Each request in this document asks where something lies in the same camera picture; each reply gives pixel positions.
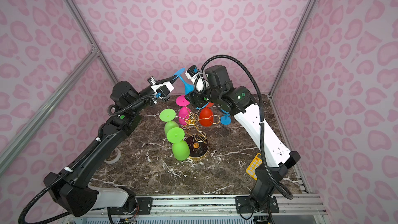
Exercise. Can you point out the red wine glass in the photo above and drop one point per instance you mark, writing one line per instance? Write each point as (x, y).
(206, 117)

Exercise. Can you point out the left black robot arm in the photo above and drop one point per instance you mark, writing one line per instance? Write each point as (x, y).
(71, 185)

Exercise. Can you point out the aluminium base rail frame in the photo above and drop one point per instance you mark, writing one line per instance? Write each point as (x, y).
(225, 209)

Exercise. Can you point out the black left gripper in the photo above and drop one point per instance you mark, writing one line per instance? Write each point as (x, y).
(171, 79)

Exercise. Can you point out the clear tape roll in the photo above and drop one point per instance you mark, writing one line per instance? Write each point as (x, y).
(114, 157)

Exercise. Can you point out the blue wine glass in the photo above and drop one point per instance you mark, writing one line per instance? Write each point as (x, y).
(225, 119)
(188, 87)

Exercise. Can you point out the aluminium enclosure frame strut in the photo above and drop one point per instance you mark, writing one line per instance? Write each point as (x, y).
(20, 140)

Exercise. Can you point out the gold wire wine glass rack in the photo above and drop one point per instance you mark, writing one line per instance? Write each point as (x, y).
(196, 138)

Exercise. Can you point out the yellow calculator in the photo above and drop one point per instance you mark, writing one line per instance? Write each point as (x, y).
(255, 163)

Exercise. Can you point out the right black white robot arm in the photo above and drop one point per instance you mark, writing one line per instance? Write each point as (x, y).
(276, 159)

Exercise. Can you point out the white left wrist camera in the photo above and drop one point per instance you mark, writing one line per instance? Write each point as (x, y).
(152, 81)

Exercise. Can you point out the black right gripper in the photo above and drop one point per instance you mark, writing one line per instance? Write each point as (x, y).
(195, 97)

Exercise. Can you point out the lime green wine glass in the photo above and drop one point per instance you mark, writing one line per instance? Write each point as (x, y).
(168, 116)
(180, 148)

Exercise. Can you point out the magenta wine glass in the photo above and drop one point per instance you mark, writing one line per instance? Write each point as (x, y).
(184, 112)

